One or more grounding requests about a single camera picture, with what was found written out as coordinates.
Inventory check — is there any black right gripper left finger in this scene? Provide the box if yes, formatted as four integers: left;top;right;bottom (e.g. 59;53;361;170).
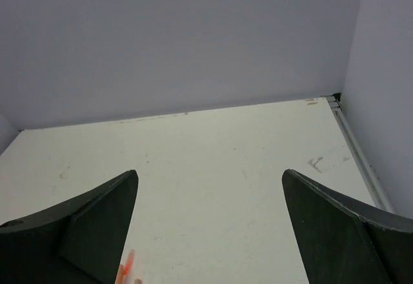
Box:
1;170;139;283

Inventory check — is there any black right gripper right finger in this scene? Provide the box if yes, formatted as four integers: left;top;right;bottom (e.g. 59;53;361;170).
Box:
282;169;412;283

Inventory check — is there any aluminium table edge rail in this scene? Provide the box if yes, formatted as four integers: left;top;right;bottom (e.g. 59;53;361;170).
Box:
324;93;398;214

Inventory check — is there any thin orange pen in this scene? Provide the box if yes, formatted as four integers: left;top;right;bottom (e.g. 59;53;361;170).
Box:
119;249;135;284

